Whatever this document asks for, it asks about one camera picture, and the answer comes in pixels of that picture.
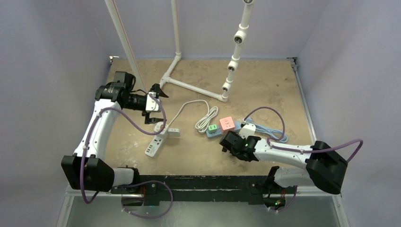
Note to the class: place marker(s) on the green plug adapter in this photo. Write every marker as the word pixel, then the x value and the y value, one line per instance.
pixel 212 128

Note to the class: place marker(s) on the white USB power strip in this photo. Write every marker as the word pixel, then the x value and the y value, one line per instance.
pixel 155 145

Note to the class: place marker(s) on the aluminium rail right table edge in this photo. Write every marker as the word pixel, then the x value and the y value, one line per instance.
pixel 295 66

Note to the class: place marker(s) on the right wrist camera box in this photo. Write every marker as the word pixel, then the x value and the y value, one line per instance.
pixel 249 129

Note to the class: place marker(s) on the light blue power strip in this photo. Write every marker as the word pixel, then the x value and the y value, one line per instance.
pixel 219 133

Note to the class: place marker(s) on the white PVC pipe frame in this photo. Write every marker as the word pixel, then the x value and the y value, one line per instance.
pixel 239 39

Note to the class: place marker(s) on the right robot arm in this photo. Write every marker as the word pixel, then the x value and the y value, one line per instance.
pixel 311 165

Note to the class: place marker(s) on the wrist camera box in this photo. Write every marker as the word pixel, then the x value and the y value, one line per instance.
pixel 151 104
pixel 249 129

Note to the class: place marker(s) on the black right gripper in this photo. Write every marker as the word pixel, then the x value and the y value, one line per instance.
pixel 229 144

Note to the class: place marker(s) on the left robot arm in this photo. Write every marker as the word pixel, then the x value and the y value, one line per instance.
pixel 85 169

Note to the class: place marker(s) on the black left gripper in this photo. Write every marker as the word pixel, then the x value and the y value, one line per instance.
pixel 147 119

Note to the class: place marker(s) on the pink cube adapter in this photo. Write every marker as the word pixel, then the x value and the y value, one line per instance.
pixel 226 124

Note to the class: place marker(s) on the aluminium front rail frame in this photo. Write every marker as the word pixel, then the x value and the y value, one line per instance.
pixel 204 208

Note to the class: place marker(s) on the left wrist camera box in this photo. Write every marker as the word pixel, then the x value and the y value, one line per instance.
pixel 151 104

